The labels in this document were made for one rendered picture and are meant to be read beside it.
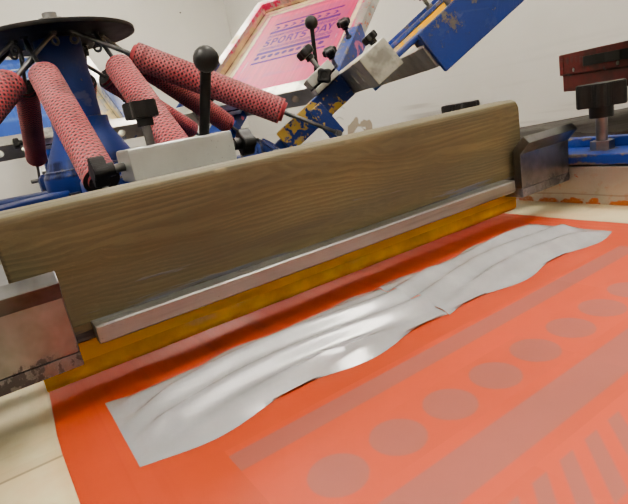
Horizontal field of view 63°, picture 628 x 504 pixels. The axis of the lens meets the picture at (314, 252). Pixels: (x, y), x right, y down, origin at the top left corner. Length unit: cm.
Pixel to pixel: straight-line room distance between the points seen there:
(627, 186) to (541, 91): 213
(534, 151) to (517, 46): 222
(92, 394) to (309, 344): 12
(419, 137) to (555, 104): 221
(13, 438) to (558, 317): 28
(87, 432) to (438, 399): 16
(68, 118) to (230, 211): 56
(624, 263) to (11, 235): 35
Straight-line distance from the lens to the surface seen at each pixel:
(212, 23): 496
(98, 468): 25
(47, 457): 27
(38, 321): 28
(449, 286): 34
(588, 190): 53
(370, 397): 24
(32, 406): 33
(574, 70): 145
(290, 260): 32
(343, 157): 36
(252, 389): 25
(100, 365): 32
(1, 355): 29
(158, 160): 60
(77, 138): 81
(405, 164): 39
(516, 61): 270
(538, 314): 30
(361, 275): 39
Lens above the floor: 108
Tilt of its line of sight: 15 degrees down
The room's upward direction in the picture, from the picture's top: 10 degrees counter-clockwise
